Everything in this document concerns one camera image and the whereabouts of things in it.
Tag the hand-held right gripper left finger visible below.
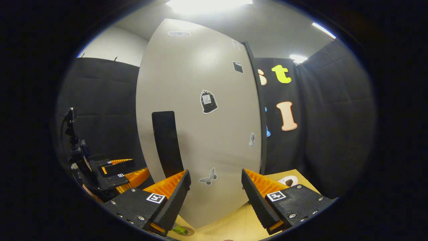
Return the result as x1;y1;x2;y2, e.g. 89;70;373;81
104;169;192;237

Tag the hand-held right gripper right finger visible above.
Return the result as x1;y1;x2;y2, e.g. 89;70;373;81
241;168;335;235

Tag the green label bottle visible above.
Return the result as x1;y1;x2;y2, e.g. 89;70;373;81
171;222;190;235

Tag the round cork coaster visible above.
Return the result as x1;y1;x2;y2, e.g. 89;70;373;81
167;226;195;238

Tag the black door handle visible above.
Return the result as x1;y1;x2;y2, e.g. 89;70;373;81
151;111;185;180

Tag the beige cabinet door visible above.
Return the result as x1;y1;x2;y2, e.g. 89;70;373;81
135;18;263;230

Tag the small white toy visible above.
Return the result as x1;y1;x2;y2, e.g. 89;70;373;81
277;175;299;187

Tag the black backdrop cloth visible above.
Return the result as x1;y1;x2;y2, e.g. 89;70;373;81
254;57;303;176
296;38;377;200
55;57;140;188

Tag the long ceiling light strip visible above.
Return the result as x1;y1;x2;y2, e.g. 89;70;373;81
312;22;337;39

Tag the large ceiling light panel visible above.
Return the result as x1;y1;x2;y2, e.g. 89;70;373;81
165;0;253;14

